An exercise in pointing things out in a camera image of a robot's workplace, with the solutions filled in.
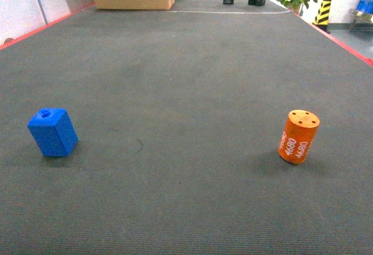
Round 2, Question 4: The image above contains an orange cylindrical 4680 cap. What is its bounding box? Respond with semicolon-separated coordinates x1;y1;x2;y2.
277;109;320;165

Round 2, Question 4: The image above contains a blue rectangular block part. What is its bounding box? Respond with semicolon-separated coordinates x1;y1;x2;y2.
27;108;78;157

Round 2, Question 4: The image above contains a yellow black striped cone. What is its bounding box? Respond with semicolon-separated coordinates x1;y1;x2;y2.
312;0;332;33

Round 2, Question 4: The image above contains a red conveyor frame rail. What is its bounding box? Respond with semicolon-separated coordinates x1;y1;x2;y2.
276;11;372;72

